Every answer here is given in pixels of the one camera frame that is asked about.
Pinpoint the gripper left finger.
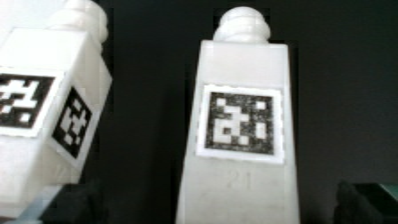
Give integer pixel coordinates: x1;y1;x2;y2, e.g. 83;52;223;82
15;181;108;224

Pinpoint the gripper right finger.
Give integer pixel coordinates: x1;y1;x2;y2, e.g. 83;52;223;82
333;181;398;224

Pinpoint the white table leg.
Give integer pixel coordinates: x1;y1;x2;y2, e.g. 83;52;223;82
175;7;300;224
0;0;111;218

